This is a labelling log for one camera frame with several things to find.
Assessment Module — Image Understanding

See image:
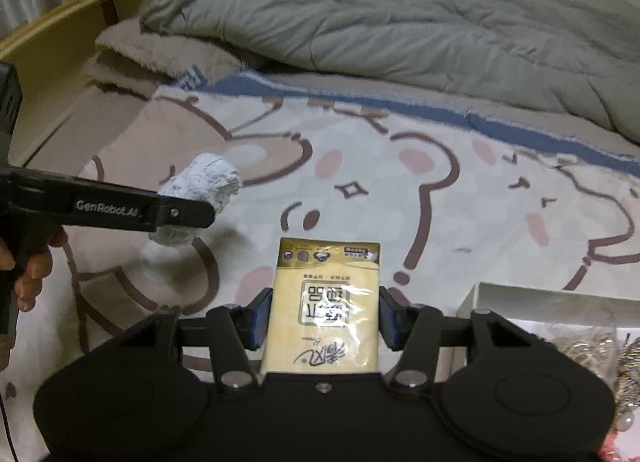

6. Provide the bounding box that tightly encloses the grey duvet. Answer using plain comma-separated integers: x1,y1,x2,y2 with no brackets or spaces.
139,0,640,144

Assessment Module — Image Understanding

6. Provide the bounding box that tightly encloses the bag of gold jewelry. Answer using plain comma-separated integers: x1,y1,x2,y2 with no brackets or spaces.
541,323,624,384

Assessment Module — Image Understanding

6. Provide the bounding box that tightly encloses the wooden bed frame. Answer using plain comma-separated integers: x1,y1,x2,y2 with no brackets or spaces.
0,0,177,169

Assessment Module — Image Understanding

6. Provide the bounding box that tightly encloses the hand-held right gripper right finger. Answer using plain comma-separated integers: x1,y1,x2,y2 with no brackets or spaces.
377,285,556,392

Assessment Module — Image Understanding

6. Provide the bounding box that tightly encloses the white fluffy scrunchie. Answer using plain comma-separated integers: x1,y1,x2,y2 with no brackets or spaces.
147,153,245,247

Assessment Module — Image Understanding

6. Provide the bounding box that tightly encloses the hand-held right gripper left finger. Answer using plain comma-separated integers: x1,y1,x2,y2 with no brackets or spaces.
90,286,275,392

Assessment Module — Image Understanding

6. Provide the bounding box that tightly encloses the person's left hand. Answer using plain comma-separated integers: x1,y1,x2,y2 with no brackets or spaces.
0,226,69,314

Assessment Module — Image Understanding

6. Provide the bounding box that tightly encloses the cartoon bear print blanket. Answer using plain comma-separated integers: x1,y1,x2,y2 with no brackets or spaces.
27,55,640,174

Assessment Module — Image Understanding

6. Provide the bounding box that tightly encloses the cartoon bear printed blanket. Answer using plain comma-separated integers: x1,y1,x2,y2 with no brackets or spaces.
0,69,640,462

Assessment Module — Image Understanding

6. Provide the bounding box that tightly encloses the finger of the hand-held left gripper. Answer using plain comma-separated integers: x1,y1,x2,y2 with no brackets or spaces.
149,193,217,233

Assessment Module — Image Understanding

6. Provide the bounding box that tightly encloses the pink knitted hair accessory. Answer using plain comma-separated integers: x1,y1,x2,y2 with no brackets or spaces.
596,428,640,462

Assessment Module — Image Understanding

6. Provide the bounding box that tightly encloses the gold tissue packet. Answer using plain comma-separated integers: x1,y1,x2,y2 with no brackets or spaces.
259,236,384,376

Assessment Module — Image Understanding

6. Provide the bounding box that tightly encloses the pearl beaded accessory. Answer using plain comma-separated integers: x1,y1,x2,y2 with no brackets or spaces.
611,332,640,438

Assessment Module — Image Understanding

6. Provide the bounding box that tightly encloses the beige fluffy blanket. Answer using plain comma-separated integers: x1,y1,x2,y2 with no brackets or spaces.
81,16,267,97

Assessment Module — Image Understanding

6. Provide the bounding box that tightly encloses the white cardboard box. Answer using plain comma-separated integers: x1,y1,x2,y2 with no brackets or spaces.
454,281,640,462

